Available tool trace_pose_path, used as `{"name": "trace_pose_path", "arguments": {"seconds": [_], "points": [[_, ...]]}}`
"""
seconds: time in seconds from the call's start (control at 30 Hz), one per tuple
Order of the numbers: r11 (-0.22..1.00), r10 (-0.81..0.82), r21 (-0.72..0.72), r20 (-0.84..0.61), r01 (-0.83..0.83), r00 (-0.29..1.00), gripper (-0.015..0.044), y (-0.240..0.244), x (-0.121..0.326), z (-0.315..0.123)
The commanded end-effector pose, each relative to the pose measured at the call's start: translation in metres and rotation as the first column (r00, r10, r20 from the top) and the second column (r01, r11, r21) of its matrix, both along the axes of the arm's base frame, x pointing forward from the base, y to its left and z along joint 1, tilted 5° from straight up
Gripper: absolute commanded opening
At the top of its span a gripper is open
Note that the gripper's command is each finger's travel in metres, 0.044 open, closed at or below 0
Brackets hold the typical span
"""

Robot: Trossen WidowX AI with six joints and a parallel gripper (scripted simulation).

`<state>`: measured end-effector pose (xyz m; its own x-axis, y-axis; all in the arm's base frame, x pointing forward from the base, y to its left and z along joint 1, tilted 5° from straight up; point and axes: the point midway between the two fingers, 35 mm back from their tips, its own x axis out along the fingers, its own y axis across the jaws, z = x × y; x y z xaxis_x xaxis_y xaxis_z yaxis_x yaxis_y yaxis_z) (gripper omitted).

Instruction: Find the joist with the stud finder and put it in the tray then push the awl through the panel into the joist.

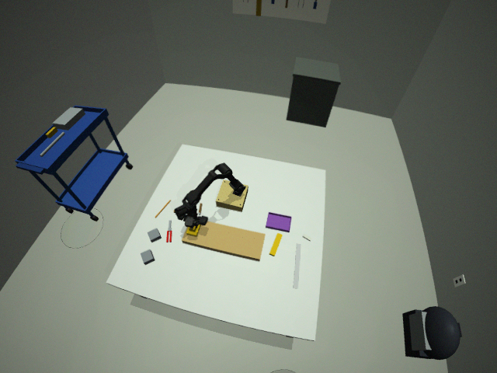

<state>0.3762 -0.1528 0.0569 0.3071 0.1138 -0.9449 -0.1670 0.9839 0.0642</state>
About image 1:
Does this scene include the tan rectangular wooden panel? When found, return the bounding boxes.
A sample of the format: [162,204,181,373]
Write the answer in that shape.
[182,221,266,262]

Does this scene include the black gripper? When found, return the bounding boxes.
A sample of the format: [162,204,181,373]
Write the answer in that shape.
[177,212,208,228]

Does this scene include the purple shallow tray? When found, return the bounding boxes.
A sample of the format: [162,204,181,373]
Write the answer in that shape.
[266,212,291,232]

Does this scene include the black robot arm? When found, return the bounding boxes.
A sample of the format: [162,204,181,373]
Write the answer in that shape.
[174,162,245,228]

